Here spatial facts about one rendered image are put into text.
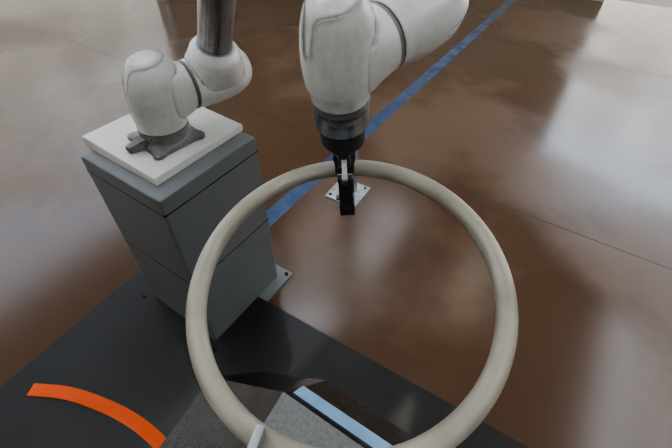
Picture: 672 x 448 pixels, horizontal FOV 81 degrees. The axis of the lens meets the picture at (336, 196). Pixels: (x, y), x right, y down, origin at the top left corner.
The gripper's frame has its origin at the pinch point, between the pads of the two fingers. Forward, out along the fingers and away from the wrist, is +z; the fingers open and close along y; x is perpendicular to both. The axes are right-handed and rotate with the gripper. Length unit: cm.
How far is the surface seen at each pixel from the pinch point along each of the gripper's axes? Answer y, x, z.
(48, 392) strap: 20, -115, 91
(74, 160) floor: -124, -180, 120
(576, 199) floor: -85, 131, 130
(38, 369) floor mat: 11, -124, 92
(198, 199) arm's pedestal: -25, -47, 33
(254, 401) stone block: 35.5, -18.1, 13.5
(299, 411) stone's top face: 38.0, -9.0, 8.1
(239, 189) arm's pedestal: -36, -39, 44
